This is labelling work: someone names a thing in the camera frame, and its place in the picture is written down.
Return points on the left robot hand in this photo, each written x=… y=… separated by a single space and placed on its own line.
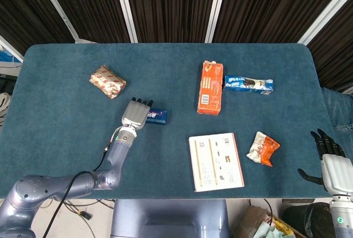
x=135 y=115

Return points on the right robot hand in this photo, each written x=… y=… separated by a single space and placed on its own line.
x=339 y=174

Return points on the blue glasses case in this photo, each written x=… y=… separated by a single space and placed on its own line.
x=158 y=117

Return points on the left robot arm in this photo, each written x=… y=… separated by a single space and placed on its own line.
x=41 y=188

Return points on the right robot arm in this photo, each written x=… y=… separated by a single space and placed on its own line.
x=343 y=218

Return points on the orange carton box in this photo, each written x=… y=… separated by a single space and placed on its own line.
x=210 y=89

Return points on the cardboard box with trash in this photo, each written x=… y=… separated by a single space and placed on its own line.
x=253 y=218

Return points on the gold foil snack packet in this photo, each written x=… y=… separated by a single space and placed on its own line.
x=108 y=81

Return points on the black bag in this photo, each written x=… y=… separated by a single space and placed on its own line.
x=306 y=218

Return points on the blue denim fabric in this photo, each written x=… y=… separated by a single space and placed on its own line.
x=337 y=111

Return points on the blue felt table cloth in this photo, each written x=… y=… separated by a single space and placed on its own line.
x=69 y=138

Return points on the crumpled white orange snack bag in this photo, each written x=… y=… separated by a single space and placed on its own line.
x=263 y=150

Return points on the white red-edged booklet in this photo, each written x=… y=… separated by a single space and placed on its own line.
x=215 y=163

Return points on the blue-grey robot torso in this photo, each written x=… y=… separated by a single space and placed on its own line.
x=171 y=218

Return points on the black power plug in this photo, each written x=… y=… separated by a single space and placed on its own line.
x=84 y=215

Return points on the blue cookie package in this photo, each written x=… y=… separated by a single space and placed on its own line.
x=248 y=85

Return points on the white partition post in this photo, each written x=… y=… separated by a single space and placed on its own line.
x=56 y=8
x=216 y=6
x=325 y=12
x=125 y=6

